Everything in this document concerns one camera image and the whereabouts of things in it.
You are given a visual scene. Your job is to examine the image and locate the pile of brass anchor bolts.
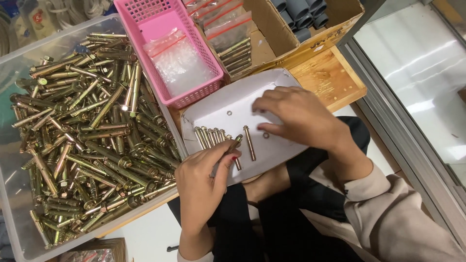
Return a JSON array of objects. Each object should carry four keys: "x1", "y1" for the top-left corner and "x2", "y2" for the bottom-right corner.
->
[{"x1": 10, "y1": 33, "x2": 183, "y2": 250}]

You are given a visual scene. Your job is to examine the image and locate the grey metal door frame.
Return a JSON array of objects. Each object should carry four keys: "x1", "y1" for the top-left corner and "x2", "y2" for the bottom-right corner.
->
[{"x1": 337, "y1": 0, "x2": 466, "y2": 252}]

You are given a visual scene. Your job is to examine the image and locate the person's left hand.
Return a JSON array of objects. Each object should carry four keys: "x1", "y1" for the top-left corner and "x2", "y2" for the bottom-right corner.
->
[{"x1": 175, "y1": 140, "x2": 242, "y2": 237}]

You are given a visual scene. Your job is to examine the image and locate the white shallow cardboard tray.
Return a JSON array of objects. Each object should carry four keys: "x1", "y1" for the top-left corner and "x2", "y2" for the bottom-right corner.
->
[{"x1": 181, "y1": 68, "x2": 311, "y2": 187}]

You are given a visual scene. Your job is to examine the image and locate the person's beige sleeve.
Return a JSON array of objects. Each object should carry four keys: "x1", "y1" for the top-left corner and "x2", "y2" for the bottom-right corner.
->
[{"x1": 302, "y1": 162, "x2": 466, "y2": 262}]

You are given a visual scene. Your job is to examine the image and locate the row of brass anchor bolts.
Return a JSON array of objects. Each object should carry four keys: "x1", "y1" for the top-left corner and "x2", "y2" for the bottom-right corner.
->
[{"x1": 194, "y1": 126, "x2": 228, "y2": 150}]

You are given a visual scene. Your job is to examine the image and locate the group of grey pipe fittings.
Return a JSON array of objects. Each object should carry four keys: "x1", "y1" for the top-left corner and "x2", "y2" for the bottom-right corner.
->
[{"x1": 269, "y1": 0, "x2": 330, "y2": 43}]

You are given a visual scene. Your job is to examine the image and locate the person's right hand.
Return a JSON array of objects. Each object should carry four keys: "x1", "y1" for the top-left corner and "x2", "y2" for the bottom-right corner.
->
[{"x1": 252, "y1": 86, "x2": 351, "y2": 153}]

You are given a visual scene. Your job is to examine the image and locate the clear plastic storage bin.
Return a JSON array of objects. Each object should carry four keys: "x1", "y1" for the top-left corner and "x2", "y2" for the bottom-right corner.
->
[{"x1": 0, "y1": 14, "x2": 189, "y2": 262}]

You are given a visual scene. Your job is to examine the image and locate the person's black trousers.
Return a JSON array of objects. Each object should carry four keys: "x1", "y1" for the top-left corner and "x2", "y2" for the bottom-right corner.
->
[{"x1": 167, "y1": 116, "x2": 372, "y2": 262}]

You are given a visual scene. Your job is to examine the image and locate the empty clear zip bags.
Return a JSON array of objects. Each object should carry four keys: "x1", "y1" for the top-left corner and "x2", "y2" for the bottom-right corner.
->
[{"x1": 143, "y1": 28, "x2": 216, "y2": 97}]

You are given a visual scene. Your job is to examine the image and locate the person's bare foot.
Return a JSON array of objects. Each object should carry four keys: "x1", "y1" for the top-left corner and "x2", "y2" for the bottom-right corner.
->
[{"x1": 242, "y1": 163, "x2": 292, "y2": 204}]

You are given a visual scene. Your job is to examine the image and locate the pink plastic basket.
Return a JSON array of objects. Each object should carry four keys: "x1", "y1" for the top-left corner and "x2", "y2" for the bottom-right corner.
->
[{"x1": 114, "y1": 0, "x2": 225, "y2": 110}]

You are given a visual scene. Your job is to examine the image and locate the zip bag of anchor bolts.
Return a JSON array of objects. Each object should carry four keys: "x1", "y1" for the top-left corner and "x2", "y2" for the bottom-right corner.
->
[
  {"x1": 205, "y1": 11, "x2": 254, "y2": 77},
  {"x1": 187, "y1": 0, "x2": 244, "y2": 29}
]

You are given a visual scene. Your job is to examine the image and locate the brown cardboard box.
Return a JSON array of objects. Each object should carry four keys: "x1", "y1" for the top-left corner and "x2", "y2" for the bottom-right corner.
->
[{"x1": 182, "y1": 0, "x2": 366, "y2": 83}]

